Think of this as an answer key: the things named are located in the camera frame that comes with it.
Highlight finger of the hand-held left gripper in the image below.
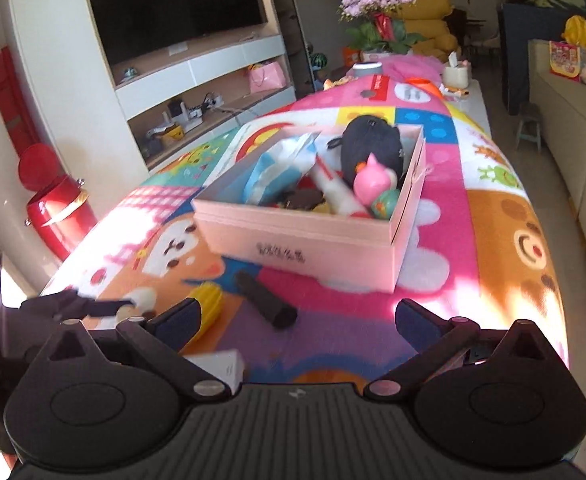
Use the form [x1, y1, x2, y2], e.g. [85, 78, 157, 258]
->
[20, 290, 134, 322]

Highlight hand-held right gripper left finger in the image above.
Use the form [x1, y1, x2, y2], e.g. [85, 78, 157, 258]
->
[45, 297, 228, 403]

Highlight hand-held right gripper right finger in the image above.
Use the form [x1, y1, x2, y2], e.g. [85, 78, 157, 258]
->
[363, 298, 548, 403]

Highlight yellow ridged toy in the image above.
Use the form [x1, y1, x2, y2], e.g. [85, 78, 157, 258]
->
[188, 282, 224, 348]

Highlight black cylinder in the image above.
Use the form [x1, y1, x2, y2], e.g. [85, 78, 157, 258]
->
[235, 270, 298, 331]

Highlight green ball toy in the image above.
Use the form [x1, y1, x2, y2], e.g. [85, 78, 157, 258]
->
[370, 189, 401, 221]

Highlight pink cardboard box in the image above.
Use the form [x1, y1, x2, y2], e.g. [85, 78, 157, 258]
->
[191, 122, 428, 295]

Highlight pink pig toy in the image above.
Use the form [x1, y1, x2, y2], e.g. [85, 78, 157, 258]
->
[353, 154, 400, 205]

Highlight red and white foam rocket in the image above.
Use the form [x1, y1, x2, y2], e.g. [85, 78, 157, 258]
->
[310, 152, 374, 220]

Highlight blue and white wipes pack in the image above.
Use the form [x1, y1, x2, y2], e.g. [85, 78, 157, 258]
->
[243, 132, 324, 206]

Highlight black plush toy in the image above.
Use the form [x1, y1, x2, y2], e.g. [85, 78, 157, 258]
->
[340, 115, 406, 188]

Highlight small white box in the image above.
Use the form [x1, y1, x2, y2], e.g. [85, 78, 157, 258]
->
[183, 349, 246, 393]

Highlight red pedal bin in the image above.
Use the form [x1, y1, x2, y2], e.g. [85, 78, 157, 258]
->
[18, 142, 98, 261]

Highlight colourful printed play mat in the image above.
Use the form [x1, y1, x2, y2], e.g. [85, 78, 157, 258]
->
[40, 57, 571, 386]

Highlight dark brown item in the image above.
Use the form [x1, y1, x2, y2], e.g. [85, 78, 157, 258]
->
[278, 187, 326, 211]

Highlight yellow item on shelf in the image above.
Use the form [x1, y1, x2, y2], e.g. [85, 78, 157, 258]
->
[145, 122, 186, 143]

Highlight white power strip with chargers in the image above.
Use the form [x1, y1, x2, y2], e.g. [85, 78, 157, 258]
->
[165, 92, 224, 121]

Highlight small grey stool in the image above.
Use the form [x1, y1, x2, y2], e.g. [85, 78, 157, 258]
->
[515, 102, 544, 153]

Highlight white desk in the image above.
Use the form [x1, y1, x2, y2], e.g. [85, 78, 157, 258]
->
[455, 80, 494, 133]

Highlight white tissue holder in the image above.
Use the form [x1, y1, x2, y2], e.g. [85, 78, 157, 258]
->
[442, 51, 472, 90]

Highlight grey round speaker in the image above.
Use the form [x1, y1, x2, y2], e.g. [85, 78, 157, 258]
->
[353, 61, 384, 81]

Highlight pink tulle cloth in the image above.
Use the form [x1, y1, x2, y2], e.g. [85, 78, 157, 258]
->
[383, 55, 446, 86]

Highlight pink gift bag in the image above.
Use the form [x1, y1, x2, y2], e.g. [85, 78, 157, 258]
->
[247, 60, 288, 95]

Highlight dark cabinet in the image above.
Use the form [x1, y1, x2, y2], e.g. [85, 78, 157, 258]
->
[503, 0, 586, 116]

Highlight yellow cushion pile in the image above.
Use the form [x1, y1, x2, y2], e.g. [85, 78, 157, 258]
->
[400, 0, 461, 61]

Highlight colourful snack bag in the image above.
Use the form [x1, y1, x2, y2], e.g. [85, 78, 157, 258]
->
[549, 40, 582, 83]

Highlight black television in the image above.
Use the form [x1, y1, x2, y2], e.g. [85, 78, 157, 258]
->
[80, 0, 268, 66]

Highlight purple orchid plant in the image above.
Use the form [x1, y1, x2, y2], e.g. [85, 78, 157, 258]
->
[338, 0, 426, 57]

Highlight yellow plush toy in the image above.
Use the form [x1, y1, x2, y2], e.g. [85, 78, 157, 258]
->
[562, 15, 586, 53]

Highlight red wall banner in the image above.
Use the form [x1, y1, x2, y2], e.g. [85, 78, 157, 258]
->
[0, 47, 38, 158]

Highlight white wall shelf unit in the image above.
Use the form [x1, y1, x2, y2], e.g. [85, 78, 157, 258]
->
[5, 0, 298, 171]

